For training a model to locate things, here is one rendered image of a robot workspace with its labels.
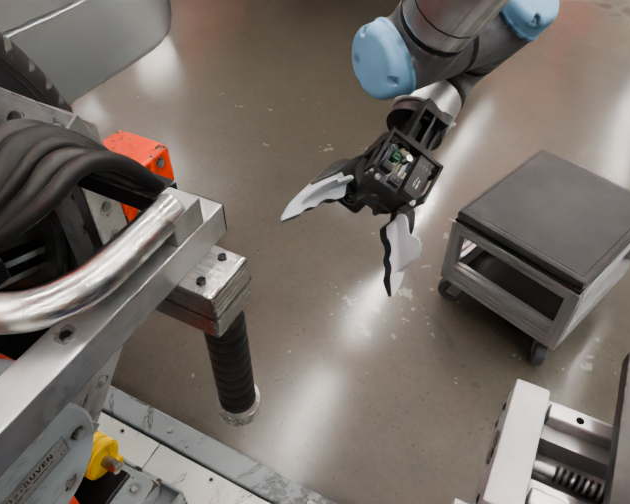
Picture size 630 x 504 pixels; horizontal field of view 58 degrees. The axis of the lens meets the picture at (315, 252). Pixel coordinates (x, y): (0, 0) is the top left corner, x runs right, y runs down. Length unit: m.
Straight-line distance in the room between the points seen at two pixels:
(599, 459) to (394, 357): 0.99
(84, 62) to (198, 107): 1.44
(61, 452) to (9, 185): 0.21
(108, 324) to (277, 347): 1.19
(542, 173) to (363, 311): 0.61
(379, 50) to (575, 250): 0.97
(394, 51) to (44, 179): 0.32
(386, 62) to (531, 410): 0.36
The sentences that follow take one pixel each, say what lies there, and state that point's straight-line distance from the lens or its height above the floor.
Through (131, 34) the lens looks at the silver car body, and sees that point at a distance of 1.18.
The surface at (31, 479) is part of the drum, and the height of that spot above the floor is 0.86.
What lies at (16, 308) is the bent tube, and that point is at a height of 1.01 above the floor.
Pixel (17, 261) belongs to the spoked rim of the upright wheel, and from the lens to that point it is 0.74.
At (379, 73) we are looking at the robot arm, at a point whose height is 1.00.
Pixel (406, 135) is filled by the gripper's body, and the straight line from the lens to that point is 0.63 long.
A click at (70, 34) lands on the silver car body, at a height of 0.86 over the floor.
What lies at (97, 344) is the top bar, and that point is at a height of 0.97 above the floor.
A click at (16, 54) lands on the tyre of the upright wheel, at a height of 1.01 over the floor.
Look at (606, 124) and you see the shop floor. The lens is 2.63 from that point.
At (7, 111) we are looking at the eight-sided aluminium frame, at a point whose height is 1.02.
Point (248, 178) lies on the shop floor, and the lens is 2.08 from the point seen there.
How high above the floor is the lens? 1.27
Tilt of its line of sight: 45 degrees down
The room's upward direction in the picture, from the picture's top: straight up
